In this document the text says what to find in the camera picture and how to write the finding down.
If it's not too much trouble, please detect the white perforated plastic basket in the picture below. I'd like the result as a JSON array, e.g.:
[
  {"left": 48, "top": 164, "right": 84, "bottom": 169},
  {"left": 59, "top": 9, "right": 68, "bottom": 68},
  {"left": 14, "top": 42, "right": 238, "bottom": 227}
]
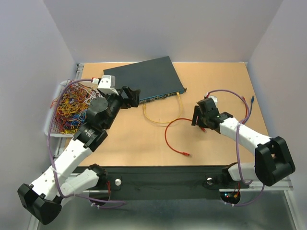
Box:
[{"left": 44, "top": 80, "right": 106, "bottom": 138}]

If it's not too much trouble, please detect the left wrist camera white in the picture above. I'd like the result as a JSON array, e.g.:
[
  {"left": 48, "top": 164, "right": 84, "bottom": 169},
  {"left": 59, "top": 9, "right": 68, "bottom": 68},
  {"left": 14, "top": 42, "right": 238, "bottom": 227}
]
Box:
[{"left": 92, "top": 75, "right": 119, "bottom": 95}]

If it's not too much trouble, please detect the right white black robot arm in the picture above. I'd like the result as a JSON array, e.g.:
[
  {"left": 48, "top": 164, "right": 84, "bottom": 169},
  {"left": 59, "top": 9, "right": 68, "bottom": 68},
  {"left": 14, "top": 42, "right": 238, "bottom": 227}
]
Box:
[{"left": 192, "top": 98, "right": 296, "bottom": 187}]

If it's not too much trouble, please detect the blue ethernet cable right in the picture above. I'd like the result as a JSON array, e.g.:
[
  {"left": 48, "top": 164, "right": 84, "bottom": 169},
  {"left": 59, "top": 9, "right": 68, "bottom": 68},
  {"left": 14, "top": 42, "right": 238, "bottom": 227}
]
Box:
[{"left": 239, "top": 95, "right": 255, "bottom": 124}]

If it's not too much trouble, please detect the yellow ethernet cable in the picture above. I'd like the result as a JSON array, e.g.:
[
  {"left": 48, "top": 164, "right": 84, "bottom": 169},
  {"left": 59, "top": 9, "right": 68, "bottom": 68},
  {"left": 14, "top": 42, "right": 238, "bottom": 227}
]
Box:
[{"left": 142, "top": 92, "right": 184, "bottom": 124}]

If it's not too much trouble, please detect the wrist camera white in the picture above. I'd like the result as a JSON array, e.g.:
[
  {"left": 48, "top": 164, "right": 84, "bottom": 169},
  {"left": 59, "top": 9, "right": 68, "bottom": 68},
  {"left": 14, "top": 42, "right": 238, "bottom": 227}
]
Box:
[
  {"left": 92, "top": 75, "right": 119, "bottom": 95},
  {"left": 204, "top": 95, "right": 218, "bottom": 105}
]

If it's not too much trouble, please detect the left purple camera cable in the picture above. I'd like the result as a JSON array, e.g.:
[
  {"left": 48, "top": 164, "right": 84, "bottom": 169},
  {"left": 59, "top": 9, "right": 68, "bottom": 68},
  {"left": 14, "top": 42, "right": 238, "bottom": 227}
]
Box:
[{"left": 47, "top": 78, "right": 127, "bottom": 209}]

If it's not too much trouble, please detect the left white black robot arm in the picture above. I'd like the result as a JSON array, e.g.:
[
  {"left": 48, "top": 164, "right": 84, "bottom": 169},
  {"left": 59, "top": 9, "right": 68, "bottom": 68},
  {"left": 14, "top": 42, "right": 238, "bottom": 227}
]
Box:
[{"left": 17, "top": 86, "right": 141, "bottom": 225}]

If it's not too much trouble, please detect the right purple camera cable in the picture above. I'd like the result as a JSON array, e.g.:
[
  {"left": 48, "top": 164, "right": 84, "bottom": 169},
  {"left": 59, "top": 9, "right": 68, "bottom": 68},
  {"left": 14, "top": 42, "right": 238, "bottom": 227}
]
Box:
[{"left": 206, "top": 89, "right": 266, "bottom": 207}]

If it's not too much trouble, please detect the red ethernet cable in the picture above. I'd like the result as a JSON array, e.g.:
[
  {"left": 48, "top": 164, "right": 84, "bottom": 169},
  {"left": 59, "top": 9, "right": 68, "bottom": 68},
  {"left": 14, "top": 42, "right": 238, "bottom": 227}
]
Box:
[
  {"left": 238, "top": 95, "right": 249, "bottom": 124},
  {"left": 164, "top": 118, "right": 207, "bottom": 158}
]

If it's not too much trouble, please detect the purple camera cable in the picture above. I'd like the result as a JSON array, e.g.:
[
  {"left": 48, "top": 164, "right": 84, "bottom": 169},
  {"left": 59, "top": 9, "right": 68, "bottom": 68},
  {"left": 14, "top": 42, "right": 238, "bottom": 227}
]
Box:
[
  {"left": 206, "top": 89, "right": 266, "bottom": 207},
  {"left": 47, "top": 78, "right": 127, "bottom": 209}
]

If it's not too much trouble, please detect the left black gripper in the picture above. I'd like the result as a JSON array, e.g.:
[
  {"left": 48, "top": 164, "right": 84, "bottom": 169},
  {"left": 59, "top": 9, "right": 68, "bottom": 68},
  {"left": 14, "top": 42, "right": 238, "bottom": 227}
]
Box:
[{"left": 101, "top": 86, "right": 141, "bottom": 130}]

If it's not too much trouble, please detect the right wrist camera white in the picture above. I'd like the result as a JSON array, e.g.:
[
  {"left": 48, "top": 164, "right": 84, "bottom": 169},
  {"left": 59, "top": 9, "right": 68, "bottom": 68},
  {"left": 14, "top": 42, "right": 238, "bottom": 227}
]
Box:
[{"left": 204, "top": 95, "right": 218, "bottom": 105}]

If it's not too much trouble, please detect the tangled colourful cable pile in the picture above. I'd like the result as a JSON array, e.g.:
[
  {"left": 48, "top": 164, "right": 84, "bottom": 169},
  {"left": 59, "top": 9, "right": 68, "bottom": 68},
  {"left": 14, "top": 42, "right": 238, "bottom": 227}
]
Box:
[{"left": 49, "top": 80, "right": 103, "bottom": 135}]

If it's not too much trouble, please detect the dark blue network switch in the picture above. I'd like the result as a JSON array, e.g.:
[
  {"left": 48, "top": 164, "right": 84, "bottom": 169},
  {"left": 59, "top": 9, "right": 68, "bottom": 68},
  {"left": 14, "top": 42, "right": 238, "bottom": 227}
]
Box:
[{"left": 104, "top": 56, "right": 187, "bottom": 104}]

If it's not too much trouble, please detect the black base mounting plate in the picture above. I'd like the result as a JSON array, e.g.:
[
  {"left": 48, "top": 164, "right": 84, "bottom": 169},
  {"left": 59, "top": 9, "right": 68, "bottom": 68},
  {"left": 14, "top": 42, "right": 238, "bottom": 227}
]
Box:
[{"left": 104, "top": 165, "right": 246, "bottom": 201}]

